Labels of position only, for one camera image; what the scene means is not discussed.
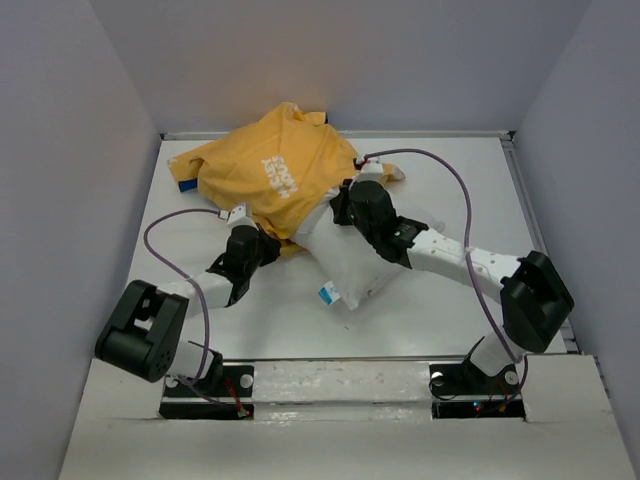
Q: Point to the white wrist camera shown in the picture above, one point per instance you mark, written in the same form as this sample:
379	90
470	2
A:
371	170
240	215

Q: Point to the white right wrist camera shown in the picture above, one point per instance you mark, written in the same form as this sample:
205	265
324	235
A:
371	170

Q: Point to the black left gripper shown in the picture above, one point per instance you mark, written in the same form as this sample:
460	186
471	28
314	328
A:
270	248

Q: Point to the white front board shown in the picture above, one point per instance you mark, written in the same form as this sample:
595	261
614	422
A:
351	420

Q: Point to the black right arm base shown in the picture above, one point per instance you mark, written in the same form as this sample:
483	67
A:
460	391

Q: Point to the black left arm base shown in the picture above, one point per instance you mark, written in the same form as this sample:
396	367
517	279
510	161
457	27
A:
225	393

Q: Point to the yellow pillowcase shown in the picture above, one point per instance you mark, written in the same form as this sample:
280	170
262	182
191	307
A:
281	166

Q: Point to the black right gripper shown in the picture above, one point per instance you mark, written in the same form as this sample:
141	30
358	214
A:
339	203

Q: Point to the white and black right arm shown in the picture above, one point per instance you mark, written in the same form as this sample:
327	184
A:
533	298

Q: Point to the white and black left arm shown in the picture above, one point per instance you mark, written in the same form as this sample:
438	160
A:
142	336

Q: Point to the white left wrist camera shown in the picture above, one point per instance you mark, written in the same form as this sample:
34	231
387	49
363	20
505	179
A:
240	215

